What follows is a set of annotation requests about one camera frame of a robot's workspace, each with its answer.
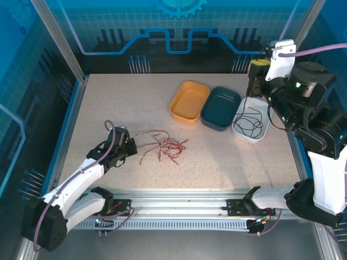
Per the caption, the thin black cable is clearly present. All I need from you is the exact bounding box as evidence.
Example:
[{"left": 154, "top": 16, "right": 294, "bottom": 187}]
[{"left": 224, "top": 95, "right": 265, "bottom": 139}]

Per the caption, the dark teal plastic tray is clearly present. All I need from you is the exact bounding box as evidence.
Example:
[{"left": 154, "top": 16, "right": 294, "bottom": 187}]
[{"left": 201, "top": 86, "right": 242, "bottom": 132}]

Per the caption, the white plastic tray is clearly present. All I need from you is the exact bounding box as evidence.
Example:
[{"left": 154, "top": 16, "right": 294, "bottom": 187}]
[{"left": 232, "top": 96, "right": 272, "bottom": 143}]

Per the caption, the slotted grey cable duct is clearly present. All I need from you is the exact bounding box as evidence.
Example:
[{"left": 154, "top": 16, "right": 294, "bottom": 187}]
[{"left": 66, "top": 218, "right": 254, "bottom": 233}]

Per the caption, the thin red cable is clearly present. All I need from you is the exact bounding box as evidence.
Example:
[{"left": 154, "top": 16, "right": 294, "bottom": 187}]
[{"left": 134, "top": 129, "right": 189, "bottom": 166}]

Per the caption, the thin white cable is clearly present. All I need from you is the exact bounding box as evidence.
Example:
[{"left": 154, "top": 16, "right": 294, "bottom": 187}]
[{"left": 137, "top": 139, "right": 180, "bottom": 163}]

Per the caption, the aluminium frame post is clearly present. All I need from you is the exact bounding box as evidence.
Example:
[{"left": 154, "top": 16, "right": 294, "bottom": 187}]
[
  {"left": 273, "top": 0, "right": 326, "bottom": 78},
  {"left": 29, "top": 0, "right": 89, "bottom": 85}
]

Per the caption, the orange plastic tray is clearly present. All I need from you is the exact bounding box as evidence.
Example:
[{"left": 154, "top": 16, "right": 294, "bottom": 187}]
[{"left": 169, "top": 80, "right": 211, "bottom": 125}]

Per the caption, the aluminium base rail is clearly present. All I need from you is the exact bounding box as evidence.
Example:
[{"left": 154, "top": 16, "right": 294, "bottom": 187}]
[{"left": 51, "top": 188, "right": 288, "bottom": 217}]

